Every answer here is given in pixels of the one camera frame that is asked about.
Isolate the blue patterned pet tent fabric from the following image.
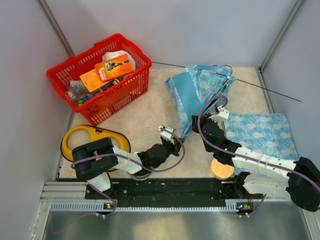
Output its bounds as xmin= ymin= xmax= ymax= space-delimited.
xmin=165 ymin=64 xmax=236 ymax=139

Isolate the thin black tent pole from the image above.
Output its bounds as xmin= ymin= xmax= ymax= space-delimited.
xmin=151 ymin=60 xmax=302 ymax=103

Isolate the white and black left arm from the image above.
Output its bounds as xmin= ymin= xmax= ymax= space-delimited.
xmin=71 ymin=137 xmax=185 ymax=199

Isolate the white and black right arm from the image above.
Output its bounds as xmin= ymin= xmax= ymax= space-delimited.
xmin=191 ymin=113 xmax=320 ymax=212

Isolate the stainless steel pet bowl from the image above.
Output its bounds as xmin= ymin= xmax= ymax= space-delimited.
xmin=128 ymin=151 xmax=154 ymax=181

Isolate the blue patterned tent mat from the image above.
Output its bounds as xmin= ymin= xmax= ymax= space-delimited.
xmin=224 ymin=113 xmax=299 ymax=160

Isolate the yellow double pet bowl holder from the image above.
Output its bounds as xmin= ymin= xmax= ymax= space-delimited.
xmin=59 ymin=124 xmax=131 ymax=179

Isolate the orange round lid jar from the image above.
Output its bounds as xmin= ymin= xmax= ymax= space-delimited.
xmin=211 ymin=158 xmax=235 ymax=180

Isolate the red plastic shopping basket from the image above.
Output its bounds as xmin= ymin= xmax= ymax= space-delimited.
xmin=46 ymin=33 xmax=152 ymax=126

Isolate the black instant noodle cup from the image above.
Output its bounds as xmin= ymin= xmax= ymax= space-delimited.
xmin=100 ymin=77 xmax=124 ymax=91

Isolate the blue green scouring pad pack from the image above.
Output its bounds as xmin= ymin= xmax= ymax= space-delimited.
xmin=77 ymin=96 xmax=91 ymax=106

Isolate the orange Gillette razor box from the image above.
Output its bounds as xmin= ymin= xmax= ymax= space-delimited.
xmin=95 ymin=54 xmax=134 ymax=83

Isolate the orange Scrub Daddy sponge pack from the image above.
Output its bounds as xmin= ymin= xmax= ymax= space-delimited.
xmin=79 ymin=69 xmax=109 ymax=93

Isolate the clear plastic bottle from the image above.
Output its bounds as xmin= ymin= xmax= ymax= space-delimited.
xmin=66 ymin=84 xmax=86 ymax=103

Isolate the white plastic bag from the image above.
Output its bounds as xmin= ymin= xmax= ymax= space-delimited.
xmin=102 ymin=50 xmax=136 ymax=71

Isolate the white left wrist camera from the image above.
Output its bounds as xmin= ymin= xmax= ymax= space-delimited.
xmin=158 ymin=125 xmax=176 ymax=144

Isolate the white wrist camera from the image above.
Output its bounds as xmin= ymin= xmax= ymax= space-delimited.
xmin=158 ymin=125 xmax=176 ymax=144
xmin=209 ymin=105 xmax=230 ymax=123

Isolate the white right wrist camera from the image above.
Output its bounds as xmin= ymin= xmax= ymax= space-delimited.
xmin=209 ymin=105 xmax=230 ymax=123

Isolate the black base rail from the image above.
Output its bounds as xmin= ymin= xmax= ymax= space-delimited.
xmin=84 ymin=177 xmax=253 ymax=208

